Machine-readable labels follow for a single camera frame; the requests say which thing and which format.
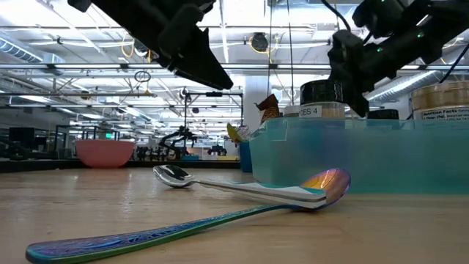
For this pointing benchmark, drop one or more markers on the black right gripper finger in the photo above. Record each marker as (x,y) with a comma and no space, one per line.
(353,91)

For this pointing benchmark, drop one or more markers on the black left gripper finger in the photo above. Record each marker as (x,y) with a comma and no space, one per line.
(203,62)
(198,81)

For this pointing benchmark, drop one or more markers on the black lid purple label jar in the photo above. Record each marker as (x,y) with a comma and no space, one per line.
(321,93)

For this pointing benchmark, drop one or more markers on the tan lid spice jar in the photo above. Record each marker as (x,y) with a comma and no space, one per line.
(439,99)

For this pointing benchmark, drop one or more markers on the brown taco seasoning packet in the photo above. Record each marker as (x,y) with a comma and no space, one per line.
(269,106)

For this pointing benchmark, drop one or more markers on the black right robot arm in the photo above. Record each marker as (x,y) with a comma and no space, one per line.
(432,22)

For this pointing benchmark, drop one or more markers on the teal translucent plastic bin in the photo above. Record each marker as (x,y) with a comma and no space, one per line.
(366,157)

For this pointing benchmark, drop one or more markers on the blue plastic bin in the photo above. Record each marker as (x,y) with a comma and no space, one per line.
(246,155)

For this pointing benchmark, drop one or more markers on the pink bowl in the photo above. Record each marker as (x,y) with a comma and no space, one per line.
(104,154)

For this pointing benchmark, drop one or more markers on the dark distant workstation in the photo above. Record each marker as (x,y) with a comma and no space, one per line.
(22,141)

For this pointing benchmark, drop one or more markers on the distant black frame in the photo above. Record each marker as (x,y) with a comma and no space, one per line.
(214,94)

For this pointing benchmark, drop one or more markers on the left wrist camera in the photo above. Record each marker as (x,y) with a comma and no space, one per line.
(179,31)

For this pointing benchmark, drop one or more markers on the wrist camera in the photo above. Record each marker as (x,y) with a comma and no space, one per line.
(179,31)
(346,49)

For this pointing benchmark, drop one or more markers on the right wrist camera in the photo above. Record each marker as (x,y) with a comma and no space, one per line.
(346,49)

